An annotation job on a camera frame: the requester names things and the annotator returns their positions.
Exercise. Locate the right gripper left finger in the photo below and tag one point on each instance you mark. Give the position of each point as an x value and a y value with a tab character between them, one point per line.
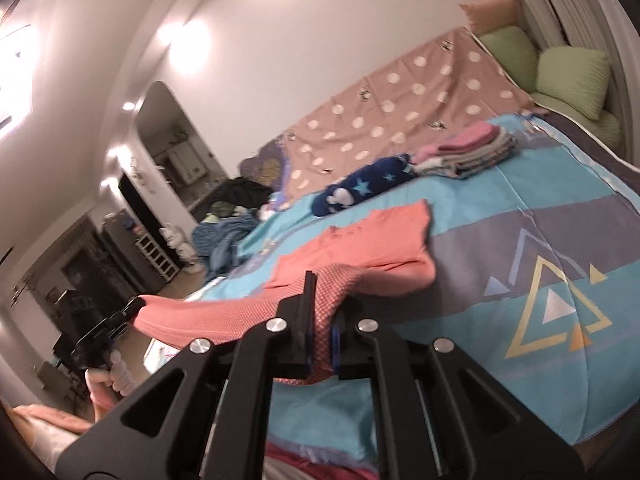
204	414

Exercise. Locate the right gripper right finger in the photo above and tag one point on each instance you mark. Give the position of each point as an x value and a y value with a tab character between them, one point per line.
438	414

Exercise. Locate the coral knit sweater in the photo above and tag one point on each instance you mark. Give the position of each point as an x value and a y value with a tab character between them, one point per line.
382	255

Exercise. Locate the orange sleeve forearm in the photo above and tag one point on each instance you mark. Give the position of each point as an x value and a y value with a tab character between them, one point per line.
47	431

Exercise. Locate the black clothes pile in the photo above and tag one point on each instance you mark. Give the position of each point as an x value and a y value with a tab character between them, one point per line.
238	192

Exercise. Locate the left hand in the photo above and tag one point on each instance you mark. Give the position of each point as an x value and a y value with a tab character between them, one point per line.
107	386

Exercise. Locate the black chair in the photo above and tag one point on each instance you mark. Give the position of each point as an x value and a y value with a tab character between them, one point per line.
74	315

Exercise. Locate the white lattice shelf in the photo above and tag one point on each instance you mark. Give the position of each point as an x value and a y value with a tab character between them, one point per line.
157	258

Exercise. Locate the white plush toy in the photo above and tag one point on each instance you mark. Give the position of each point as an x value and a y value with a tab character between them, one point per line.
178	242

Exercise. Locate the teal knit blanket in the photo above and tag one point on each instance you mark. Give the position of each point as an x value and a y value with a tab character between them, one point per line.
216	243

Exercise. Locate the blue grey geometric bedspread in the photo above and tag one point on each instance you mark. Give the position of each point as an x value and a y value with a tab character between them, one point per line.
537	272

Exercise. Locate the floral folded garment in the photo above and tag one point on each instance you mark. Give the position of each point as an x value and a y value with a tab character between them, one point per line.
463	170

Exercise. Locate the navy star fleece roll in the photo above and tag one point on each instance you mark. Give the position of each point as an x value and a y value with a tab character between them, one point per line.
363	184

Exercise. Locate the white folded garment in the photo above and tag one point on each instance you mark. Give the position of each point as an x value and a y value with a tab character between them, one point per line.
437	161

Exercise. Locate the dark floral pillow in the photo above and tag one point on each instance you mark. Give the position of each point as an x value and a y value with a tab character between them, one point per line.
267	167

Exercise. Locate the pink folded garment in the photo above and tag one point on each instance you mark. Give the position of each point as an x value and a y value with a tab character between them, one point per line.
467	140

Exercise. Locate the green pillow front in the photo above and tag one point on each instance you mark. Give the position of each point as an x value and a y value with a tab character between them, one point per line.
578	77

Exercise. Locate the green pillow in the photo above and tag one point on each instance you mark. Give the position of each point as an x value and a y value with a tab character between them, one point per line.
516	53
578	77

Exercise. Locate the green pillow back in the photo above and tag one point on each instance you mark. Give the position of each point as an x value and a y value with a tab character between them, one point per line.
516	53

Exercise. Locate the tan pillow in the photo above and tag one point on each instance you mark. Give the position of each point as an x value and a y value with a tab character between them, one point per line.
490	15

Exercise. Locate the grey curtain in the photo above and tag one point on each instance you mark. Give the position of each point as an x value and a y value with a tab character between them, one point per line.
602	25

